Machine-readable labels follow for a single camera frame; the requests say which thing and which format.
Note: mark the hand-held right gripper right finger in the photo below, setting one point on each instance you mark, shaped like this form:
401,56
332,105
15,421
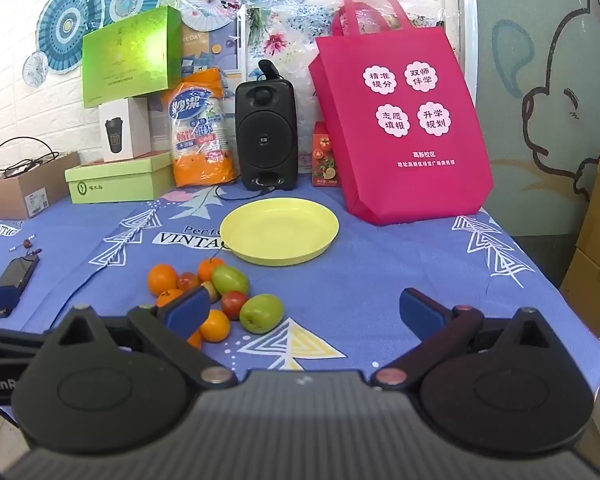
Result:
420,310

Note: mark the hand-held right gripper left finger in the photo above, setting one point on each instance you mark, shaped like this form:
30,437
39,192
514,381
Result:
186,310

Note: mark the small orange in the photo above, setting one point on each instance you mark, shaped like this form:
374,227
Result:
211,269
166,299
162,280
215,325

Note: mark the green jujube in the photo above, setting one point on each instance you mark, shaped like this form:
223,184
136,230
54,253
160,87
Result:
261,313
230,280

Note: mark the yellow plastic plate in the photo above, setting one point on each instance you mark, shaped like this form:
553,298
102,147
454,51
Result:
279,230

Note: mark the black smartphone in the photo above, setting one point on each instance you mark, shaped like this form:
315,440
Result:
17,271

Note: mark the small beaded trinket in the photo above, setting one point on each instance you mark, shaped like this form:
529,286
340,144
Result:
28,244

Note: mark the brown cardboard box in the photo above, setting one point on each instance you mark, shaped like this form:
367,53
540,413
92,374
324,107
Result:
25,192

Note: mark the light green shoe box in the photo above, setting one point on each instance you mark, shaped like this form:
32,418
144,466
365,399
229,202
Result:
115,180

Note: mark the orange paper cup package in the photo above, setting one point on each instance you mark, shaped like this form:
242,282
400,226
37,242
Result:
200,135

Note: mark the red juice carton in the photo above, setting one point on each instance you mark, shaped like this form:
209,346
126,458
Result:
325,155

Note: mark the pink tote bag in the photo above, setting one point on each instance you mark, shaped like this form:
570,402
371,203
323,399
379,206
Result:
405,125

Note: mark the stacked cardboard boxes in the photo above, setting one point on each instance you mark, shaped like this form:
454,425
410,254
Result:
597,240

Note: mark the white cup box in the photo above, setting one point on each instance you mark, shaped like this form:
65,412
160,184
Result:
122,130

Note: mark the black speaker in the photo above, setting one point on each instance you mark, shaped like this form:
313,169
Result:
266,135

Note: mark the small blue paper fan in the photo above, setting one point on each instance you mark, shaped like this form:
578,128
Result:
35,69

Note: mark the black microphone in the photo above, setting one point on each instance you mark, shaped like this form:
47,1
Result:
268,70

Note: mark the large green gift box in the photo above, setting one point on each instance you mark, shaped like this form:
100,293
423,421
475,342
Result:
130,55

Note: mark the large blue paper fan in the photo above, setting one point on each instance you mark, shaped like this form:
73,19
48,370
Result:
67,30

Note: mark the wall poster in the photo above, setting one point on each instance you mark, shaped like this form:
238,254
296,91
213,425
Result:
215,50

